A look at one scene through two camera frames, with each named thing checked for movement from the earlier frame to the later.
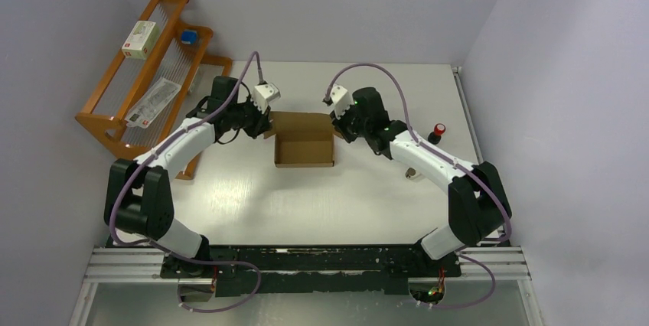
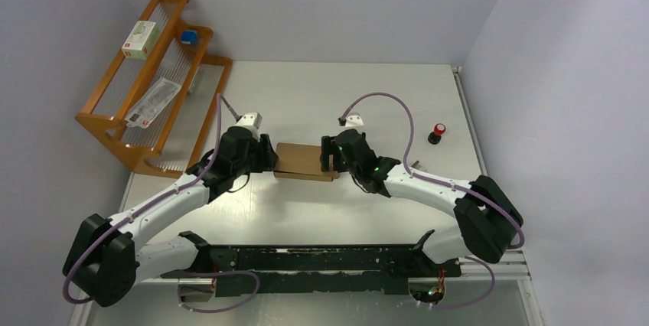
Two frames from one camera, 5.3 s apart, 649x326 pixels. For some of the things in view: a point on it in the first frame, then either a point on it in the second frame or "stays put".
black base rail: x=309 y=270 stays put
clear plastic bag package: x=151 y=103 stays put
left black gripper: x=262 y=123 → x=267 y=157
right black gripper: x=339 y=125 → x=329 y=146
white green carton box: x=141 y=40 stays put
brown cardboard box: x=302 y=139 → x=302 y=161
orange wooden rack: x=158 y=75 stays put
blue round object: x=188 y=37 stays put
